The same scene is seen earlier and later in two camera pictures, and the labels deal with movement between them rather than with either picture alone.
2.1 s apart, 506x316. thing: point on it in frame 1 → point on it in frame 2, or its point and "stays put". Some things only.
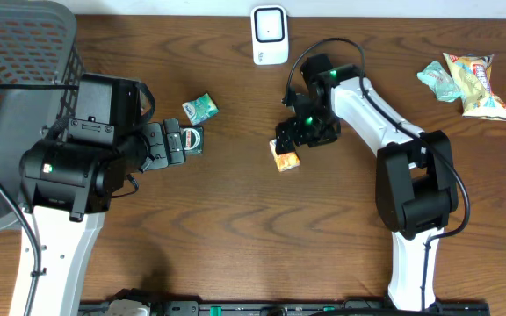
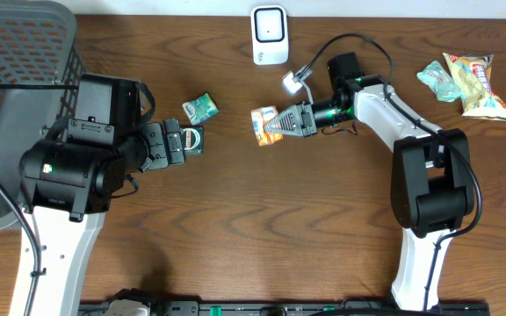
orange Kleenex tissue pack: [284, 161] → [259, 118]
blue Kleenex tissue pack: [200, 109] stays put
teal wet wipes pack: [441, 81] stays put
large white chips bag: [472, 75] stays put
